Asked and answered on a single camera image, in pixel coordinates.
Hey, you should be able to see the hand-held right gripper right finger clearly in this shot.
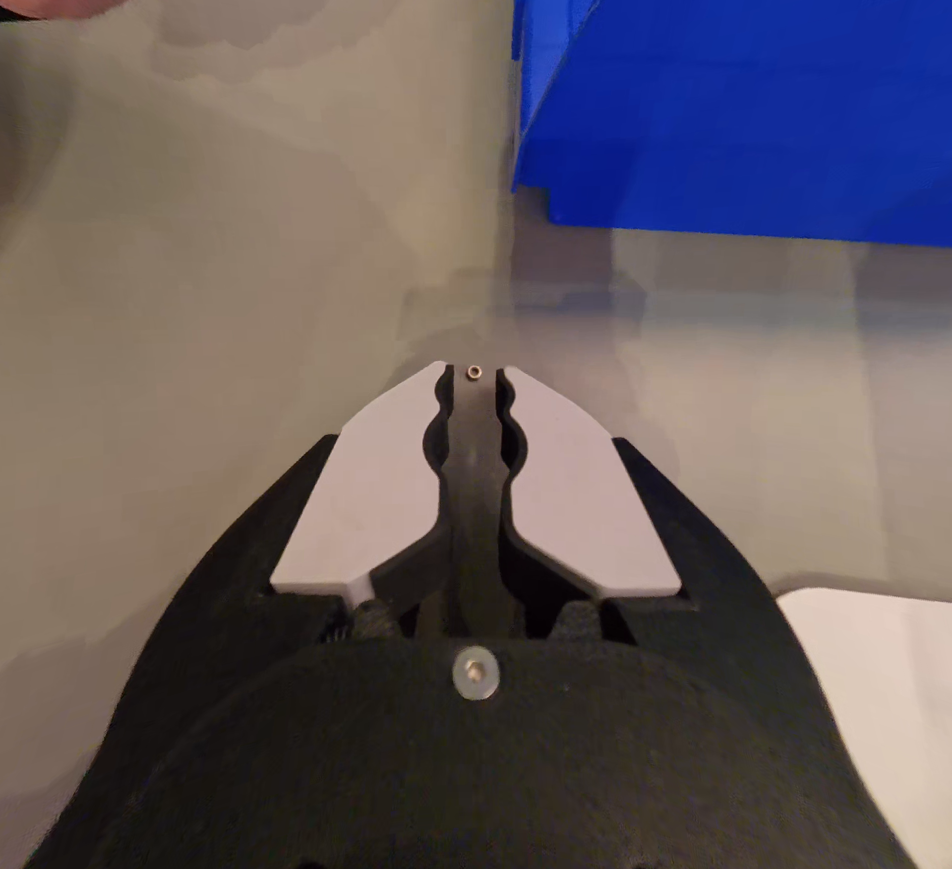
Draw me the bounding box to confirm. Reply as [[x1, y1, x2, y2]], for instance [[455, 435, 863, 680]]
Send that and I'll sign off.
[[494, 365, 683, 622]]

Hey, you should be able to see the blue plastic bin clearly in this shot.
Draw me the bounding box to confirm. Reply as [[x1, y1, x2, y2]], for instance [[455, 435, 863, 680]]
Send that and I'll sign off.
[[511, 0, 952, 247]]

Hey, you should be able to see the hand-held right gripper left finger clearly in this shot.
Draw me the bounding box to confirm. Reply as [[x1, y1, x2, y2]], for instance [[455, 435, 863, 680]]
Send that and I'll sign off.
[[269, 361, 455, 619]]

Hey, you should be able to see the white stand with instruction board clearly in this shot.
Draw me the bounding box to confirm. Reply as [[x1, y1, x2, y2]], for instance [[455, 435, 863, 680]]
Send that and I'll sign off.
[[775, 586, 952, 869]]

